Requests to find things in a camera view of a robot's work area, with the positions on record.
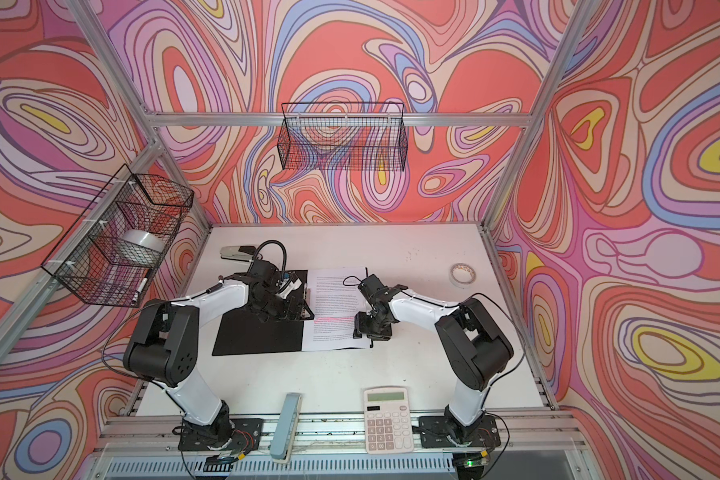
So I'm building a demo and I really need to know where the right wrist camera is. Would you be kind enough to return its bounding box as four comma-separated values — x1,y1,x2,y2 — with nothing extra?
358,274,387,305

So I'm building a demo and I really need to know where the pink white calculator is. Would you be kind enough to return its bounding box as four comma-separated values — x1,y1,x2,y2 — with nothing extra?
363,386,414,455

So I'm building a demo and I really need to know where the grey tape roll in basket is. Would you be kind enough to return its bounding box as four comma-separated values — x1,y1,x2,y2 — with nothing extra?
121,229,165,252

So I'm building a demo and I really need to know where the black wire basket left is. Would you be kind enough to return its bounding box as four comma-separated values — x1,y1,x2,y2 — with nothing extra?
42,166,194,307

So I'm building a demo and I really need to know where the black wire basket back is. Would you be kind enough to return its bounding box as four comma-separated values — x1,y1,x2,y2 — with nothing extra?
277,101,408,172

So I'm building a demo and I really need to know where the printed paper sheet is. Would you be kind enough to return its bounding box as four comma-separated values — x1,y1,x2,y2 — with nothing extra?
301,267,370,352

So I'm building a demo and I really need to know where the light blue eraser bar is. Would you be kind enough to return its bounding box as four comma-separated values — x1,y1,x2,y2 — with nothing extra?
269,392,302,463

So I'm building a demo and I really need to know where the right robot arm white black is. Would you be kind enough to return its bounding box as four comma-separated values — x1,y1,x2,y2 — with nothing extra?
353,275,514,446

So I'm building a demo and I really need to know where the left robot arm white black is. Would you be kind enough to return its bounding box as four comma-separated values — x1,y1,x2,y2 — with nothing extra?
122,274,314,451

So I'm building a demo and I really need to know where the blue folder black inside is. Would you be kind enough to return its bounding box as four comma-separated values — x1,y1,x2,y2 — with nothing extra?
212,270,308,357

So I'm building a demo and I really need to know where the black wire basket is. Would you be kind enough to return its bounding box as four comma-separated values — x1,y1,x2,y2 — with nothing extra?
277,101,408,172
42,166,194,307

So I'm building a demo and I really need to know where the marker pen in basket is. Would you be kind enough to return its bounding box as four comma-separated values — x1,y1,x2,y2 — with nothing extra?
132,270,150,305

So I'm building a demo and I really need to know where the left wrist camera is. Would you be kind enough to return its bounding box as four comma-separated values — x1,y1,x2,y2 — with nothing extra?
247,259,304,299

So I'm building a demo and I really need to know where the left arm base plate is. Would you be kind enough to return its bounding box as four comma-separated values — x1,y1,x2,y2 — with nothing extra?
172,417,264,453

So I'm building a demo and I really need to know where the grey black stapler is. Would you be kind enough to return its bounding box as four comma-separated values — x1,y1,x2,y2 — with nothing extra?
219,245,257,262

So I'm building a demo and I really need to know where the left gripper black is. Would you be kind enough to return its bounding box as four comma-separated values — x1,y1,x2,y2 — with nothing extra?
251,292,315,321

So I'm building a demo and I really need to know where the clear tape roll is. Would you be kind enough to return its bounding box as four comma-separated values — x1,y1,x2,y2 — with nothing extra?
449,263,477,288

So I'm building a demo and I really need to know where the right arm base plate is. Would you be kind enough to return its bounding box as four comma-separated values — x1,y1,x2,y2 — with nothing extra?
417,414,502,451

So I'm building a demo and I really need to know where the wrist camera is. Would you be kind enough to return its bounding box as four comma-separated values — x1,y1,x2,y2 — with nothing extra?
358,274,387,305
247,259,304,299

